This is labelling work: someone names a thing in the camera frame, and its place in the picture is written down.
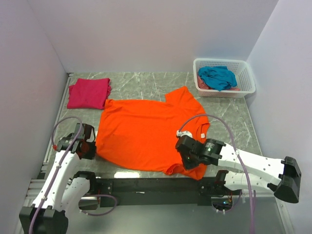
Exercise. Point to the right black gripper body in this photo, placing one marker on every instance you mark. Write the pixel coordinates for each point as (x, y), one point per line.
(189, 161)

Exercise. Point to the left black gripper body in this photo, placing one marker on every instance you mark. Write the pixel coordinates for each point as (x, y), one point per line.
(90, 150)

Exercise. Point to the orange t shirt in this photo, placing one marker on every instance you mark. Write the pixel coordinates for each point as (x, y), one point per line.
(141, 134)

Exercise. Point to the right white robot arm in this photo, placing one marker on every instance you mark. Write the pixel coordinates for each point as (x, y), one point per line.
(282, 177)

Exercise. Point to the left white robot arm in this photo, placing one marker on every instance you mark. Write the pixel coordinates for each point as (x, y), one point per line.
(64, 186)

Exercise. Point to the folded magenta t shirt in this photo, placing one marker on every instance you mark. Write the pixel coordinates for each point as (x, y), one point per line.
(89, 94)

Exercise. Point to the black base bar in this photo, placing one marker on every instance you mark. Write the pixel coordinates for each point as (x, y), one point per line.
(154, 191)

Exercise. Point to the pink t shirt in basket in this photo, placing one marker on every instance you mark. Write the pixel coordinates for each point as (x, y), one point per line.
(203, 85)

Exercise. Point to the blue t shirt in basket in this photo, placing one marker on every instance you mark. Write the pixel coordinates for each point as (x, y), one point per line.
(218, 78)

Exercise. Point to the white plastic basket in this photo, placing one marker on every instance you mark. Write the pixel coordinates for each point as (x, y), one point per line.
(243, 76)

